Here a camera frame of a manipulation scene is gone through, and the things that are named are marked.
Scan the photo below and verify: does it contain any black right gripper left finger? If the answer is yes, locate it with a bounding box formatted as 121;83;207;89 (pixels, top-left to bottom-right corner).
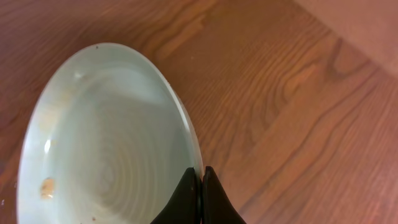
150;167;201;224

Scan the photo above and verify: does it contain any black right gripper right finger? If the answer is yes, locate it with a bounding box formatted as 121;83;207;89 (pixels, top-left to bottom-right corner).
201;166;246;224

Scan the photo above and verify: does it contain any light green front plate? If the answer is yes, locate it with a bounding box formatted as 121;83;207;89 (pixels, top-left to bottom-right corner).
17;43;203;224

